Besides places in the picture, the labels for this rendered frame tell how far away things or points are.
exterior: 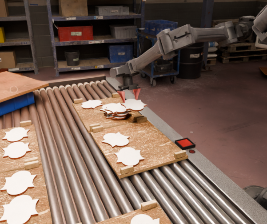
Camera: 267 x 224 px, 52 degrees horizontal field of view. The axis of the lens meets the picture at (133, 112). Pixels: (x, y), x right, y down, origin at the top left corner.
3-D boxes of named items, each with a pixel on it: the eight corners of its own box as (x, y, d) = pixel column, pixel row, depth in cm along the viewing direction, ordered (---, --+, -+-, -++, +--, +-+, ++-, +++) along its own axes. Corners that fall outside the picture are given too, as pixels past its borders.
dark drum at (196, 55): (192, 69, 582) (196, 26, 544) (206, 77, 530) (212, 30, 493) (166, 71, 567) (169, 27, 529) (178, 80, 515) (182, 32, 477)
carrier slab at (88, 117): (121, 97, 196) (121, 95, 195) (145, 122, 162) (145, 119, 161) (72, 105, 184) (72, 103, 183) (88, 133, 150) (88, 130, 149)
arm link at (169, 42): (190, 46, 102) (182, 20, 102) (163, 58, 112) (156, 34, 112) (241, 40, 132) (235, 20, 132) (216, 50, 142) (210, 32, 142)
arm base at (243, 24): (252, 43, 137) (256, 18, 132) (242, 45, 133) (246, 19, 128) (237, 40, 143) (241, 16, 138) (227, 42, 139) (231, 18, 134)
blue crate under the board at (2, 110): (9, 93, 203) (7, 80, 199) (36, 102, 187) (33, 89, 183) (-33, 107, 181) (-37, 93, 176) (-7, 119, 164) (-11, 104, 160)
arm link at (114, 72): (141, 73, 147) (136, 58, 147) (125, 77, 139) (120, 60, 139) (128, 79, 156) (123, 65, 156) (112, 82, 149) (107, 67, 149)
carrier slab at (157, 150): (147, 122, 162) (147, 119, 161) (188, 158, 128) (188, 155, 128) (90, 134, 148) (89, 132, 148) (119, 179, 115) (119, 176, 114)
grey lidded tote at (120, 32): (131, 35, 595) (130, 23, 585) (137, 37, 565) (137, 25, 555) (109, 36, 578) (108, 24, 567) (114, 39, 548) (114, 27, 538)
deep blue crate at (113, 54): (129, 57, 618) (128, 41, 603) (132, 62, 582) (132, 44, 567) (107, 58, 608) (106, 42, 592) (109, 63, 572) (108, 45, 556)
